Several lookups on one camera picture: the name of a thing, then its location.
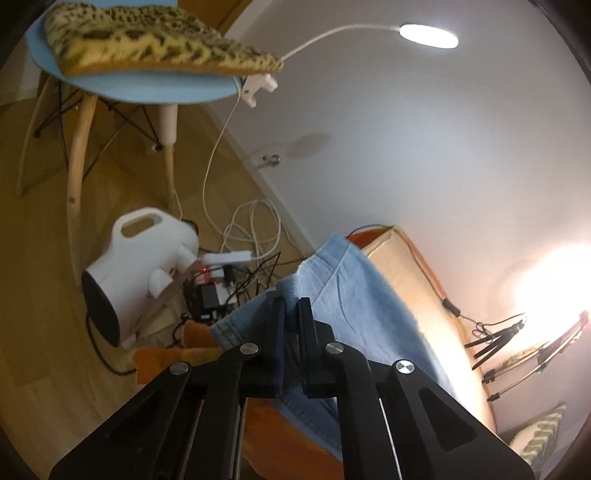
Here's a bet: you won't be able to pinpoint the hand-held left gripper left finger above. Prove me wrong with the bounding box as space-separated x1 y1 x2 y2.
48 296 287 480

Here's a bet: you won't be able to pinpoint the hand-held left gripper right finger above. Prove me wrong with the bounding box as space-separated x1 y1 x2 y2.
298 296 536 480

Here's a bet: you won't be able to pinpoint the blue denim pants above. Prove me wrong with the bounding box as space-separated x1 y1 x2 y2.
210 233 498 462

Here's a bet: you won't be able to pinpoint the black power adapter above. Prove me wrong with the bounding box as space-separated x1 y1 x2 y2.
184 281 223 320

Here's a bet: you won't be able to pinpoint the white power strip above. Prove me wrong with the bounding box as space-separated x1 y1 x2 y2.
200 250 256 269

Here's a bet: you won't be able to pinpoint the orange patterned tablecloth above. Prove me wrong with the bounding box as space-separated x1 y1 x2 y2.
134 225 502 480

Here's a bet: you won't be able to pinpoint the white fan heater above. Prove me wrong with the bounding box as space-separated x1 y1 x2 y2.
82 208 202 350

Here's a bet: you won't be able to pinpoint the small black tripod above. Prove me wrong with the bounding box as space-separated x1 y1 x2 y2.
464 313 530 373

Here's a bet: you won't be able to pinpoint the folded grey tripod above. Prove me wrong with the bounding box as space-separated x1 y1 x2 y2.
482 311 591 403

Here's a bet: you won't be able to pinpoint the green and white cushion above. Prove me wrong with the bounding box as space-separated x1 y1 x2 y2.
508 401 570 468

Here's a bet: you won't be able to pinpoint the blue chair with wooden legs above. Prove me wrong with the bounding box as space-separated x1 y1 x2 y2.
16 0 246 288

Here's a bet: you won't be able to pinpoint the white clip lamp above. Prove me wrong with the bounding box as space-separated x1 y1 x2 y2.
203 22 461 241

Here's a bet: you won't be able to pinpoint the wooden door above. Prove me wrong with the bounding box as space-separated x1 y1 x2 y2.
175 0 257 40

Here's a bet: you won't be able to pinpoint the leopard print cushion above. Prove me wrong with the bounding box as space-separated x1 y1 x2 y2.
43 2 285 78

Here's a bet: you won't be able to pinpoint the white cable coil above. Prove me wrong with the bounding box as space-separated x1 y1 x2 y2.
222 199 283 260

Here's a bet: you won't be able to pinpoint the black cable with switch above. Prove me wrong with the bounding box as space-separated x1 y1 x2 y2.
346 224 527 340

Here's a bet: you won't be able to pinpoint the bright ring light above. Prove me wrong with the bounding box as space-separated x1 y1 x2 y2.
508 244 591 352

